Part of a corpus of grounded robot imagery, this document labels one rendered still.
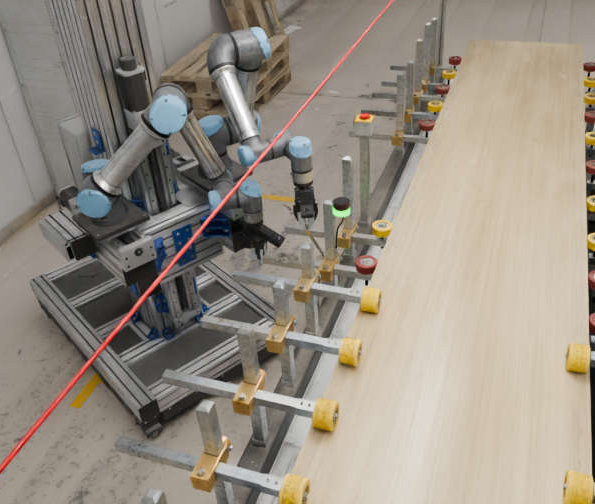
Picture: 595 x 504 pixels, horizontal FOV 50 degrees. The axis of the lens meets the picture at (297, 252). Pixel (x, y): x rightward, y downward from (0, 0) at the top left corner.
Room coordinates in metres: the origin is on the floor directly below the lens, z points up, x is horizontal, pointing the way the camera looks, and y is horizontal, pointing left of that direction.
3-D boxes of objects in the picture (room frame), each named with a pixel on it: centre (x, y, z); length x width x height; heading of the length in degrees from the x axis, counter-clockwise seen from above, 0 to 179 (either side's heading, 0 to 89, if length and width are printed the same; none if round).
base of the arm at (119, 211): (2.13, 0.71, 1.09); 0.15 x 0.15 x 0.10
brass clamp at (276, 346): (1.49, 0.07, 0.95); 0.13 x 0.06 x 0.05; 158
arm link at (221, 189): (2.05, 0.25, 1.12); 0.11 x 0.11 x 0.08; 5
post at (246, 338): (1.28, 0.15, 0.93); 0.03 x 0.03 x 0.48; 68
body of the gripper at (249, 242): (2.04, 0.16, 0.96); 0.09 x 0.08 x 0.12; 68
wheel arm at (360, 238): (2.18, -0.16, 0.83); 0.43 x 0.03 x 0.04; 68
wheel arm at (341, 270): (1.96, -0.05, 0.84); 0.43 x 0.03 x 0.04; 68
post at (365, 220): (2.44, -0.32, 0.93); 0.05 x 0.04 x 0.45; 158
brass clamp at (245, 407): (1.25, 0.16, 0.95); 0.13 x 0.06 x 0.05; 158
